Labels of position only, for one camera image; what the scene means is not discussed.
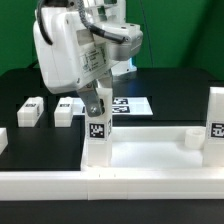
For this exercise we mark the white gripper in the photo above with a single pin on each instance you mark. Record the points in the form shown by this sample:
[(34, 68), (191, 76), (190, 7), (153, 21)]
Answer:
[(75, 58)]

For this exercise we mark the white desk top tray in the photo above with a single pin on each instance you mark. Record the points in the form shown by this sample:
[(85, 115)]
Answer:
[(158, 147)]

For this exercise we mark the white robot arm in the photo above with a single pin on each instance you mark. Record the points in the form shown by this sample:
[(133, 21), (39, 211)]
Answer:
[(102, 18)]

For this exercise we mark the fiducial marker sheet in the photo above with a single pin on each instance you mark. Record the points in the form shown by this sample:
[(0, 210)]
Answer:
[(121, 106)]

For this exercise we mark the white front fence bar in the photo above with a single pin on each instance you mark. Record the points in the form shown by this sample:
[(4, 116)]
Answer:
[(111, 185)]

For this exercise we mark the white left fence block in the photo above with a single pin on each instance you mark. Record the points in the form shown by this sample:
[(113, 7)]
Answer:
[(3, 139)]

